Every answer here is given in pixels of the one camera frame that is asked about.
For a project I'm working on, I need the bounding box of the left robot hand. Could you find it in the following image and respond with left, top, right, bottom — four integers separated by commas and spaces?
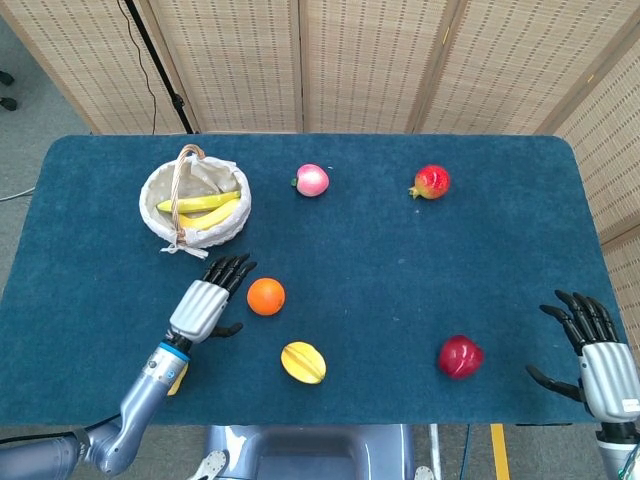
168, 253, 258, 345

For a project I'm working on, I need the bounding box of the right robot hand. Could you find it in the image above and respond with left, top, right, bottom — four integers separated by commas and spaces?
525, 289, 640, 420

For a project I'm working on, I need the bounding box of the orange fruit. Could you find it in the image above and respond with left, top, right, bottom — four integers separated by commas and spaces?
246, 277, 287, 317

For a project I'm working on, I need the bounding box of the wicker basket with cloth liner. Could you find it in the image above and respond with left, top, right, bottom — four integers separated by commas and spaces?
138, 143, 253, 260

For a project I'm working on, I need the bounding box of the yellow pear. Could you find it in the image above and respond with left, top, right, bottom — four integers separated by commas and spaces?
167, 363, 190, 397

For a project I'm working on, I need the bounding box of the yellow banana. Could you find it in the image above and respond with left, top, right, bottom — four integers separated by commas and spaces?
177, 198, 241, 231
156, 190, 242, 214

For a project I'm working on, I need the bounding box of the yellow starfruit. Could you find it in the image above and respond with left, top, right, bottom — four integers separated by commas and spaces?
280, 340, 328, 385

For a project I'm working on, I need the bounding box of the dark red apple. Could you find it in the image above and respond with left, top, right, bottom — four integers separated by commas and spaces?
438, 334, 485, 380

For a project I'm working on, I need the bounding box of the pink peach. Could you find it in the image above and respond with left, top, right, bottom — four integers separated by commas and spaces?
290, 163, 331, 198

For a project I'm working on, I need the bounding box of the blue grey robot torso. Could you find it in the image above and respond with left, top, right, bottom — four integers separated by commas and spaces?
192, 423, 436, 480

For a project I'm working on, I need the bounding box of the blue velvet tablecloth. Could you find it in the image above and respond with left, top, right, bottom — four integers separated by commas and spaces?
0, 133, 640, 427

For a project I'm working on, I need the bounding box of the black tripod stand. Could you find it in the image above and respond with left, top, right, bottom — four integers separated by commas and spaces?
123, 0, 200, 135

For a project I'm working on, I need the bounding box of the red yellow pomegranate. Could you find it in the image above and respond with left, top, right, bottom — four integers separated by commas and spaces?
408, 164, 452, 201

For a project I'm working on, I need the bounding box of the black office chair base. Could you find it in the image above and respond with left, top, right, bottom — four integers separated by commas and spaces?
0, 69, 19, 112

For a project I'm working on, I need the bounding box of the blue floor cable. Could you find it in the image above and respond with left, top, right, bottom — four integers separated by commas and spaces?
462, 424, 475, 480

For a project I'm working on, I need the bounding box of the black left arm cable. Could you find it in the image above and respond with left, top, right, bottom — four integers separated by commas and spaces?
0, 412, 124, 446

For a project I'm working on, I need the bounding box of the thin black hanging cable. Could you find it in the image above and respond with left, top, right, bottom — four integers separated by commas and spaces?
116, 0, 159, 135

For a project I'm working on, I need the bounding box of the white floor cable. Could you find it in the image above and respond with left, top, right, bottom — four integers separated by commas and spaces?
0, 185, 37, 203

